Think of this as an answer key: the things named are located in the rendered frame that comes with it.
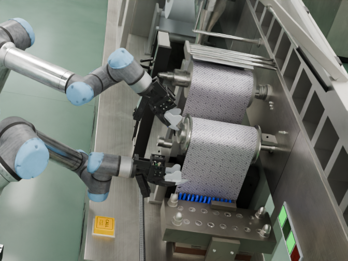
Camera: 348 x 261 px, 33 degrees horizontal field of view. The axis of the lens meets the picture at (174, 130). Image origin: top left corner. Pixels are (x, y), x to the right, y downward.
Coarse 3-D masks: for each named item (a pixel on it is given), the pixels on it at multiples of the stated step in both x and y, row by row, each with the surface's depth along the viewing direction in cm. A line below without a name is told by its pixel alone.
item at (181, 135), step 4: (180, 124) 209; (184, 124) 207; (180, 128) 208; (184, 128) 206; (180, 132) 207; (184, 132) 205; (180, 136) 205; (184, 136) 205; (180, 140) 206; (184, 140) 206
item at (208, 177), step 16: (192, 160) 208; (208, 160) 208; (224, 160) 209; (192, 176) 212; (208, 176) 212; (224, 176) 213; (240, 176) 213; (192, 192) 216; (208, 192) 217; (224, 192) 217
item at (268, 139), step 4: (264, 136) 212; (268, 136) 213; (272, 136) 214; (264, 140) 210; (268, 140) 210; (272, 140) 211; (276, 140) 212; (268, 144) 211; (272, 144) 211; (276, 144) 211
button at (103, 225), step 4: (96, 216) 211; (100, 216) 212; (96, 220) 209; (100, 220) 210; (104, 220) 210; (108, 220) 211; (112, 220) 211; (96, 224) 208; (100, 224) 208; (104, 224) 209; (108, 224) 209; (112, 224) 210; (96, 228) 206; (100, 228) 206; (104, 228) 207; (108, 228) 207; (112, 228) 208; (96, 232) 207; (100, 232) 207; (104, 232) 207; (108, 232) 207; (112, 232) 207
